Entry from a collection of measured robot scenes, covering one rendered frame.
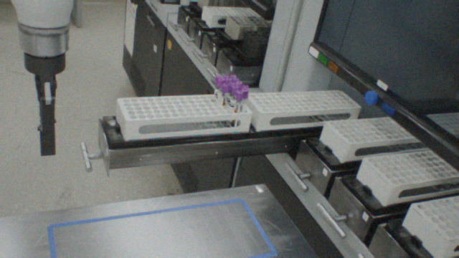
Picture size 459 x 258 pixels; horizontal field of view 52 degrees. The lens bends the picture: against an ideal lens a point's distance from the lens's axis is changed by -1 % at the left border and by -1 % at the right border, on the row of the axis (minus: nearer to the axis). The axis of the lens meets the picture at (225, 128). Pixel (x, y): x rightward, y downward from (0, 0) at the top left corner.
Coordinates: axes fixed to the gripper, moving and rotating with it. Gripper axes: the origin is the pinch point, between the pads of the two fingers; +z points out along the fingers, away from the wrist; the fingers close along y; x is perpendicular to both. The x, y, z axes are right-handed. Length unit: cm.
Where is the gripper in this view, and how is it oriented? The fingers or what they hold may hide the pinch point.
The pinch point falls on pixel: (47, 140)
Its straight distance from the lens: 105.3
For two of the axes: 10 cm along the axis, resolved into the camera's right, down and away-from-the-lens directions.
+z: -1.6, 8.5, 5.0
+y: -3.7, -5.2, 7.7
